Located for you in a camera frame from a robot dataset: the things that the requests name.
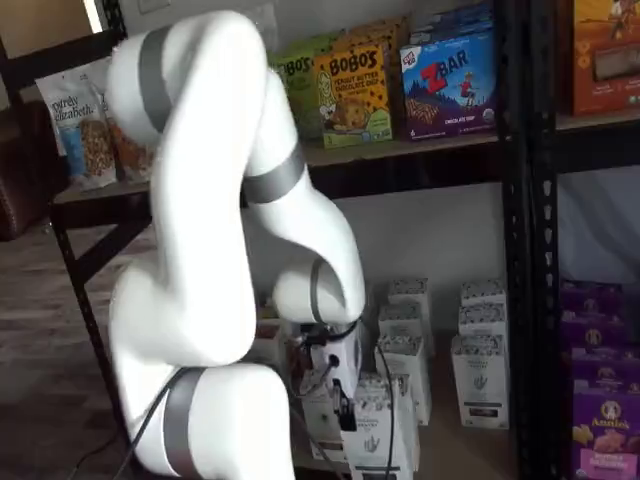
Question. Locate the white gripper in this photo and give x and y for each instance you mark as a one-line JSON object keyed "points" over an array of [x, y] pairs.
{"points": [[345, 360]]}

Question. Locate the white tea box green strip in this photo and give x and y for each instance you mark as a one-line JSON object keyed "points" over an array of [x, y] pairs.
{"points": [[482, 320], [380, 440], [480, 385], [482, 292]]}

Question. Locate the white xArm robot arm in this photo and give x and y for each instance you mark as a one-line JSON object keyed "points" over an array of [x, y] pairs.
{"points": [[210, 250]]}

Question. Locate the white tea box pink strip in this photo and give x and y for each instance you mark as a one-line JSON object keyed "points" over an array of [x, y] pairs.
{"points": [[410, 360], [402, 320], [407, 292]]}

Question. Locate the black metal shelf rack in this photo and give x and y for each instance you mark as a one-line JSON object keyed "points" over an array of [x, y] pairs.
{"points": [[545, 250], [450, 170]]}

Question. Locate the purple Annie's snack box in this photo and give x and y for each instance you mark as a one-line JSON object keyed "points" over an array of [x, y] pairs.
{"points": [[595, 330], [605, 370], [590, 297], [607, 440]]}

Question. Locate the yellow Bobo's peanut butter box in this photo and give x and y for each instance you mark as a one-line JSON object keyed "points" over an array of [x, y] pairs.
{"points": [[372, 35], [352, 100]]}

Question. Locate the green Bobo's apple pie box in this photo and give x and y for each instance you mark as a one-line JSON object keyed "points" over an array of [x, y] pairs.
{"points": [[325, 42], [307, 100]]}

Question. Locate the blue ZBar snack box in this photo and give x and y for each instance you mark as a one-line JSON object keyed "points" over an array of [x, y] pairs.
{"points": [[450, 22], [450, 100]]}

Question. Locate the orange Annie's snack box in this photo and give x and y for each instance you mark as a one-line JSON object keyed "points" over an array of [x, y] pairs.
{"points": [[605, 60]]}

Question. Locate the orange purely elizabeth granola bag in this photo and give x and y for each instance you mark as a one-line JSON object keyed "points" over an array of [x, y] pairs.
{"points": [[132, 155]]}

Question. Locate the blue purely elizabeth granola bag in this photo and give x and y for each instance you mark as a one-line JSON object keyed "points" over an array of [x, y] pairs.
{"points": [[75, 150]]}

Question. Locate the white granola bag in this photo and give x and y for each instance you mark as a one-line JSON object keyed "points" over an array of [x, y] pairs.
{"points": [[271, 20]]}

